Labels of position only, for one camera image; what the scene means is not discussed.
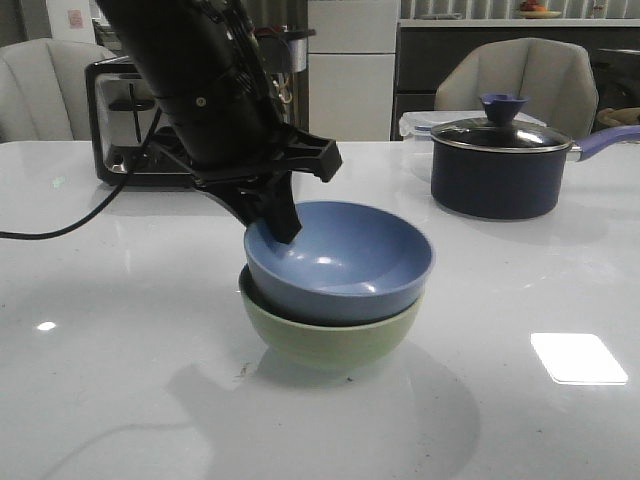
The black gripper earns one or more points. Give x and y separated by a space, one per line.
292 150

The blue bowl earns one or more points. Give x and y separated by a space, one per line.
350 264

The green bowl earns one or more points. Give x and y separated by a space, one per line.
325 348

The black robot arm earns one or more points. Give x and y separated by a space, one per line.
201 62

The black chrome four-slot toaster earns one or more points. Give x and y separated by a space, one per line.
122 113

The clear plastic food container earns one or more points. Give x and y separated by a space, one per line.
415 124

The white refrigerator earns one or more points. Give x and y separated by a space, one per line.
351 65

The dark kitchen counter cabinet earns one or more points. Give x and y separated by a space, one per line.
427 54

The dark blue saucepan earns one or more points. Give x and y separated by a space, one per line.
511 186

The glass pot lid blue knob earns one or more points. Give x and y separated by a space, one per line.
499 130

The beige chair left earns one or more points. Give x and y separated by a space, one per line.
43 90

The beige chair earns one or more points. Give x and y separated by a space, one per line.
43 90
556 78

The beige chair right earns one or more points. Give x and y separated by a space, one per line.
556 78

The fruit plate on counter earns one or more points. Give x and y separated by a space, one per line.
532 9

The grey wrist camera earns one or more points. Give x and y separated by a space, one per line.
284 51

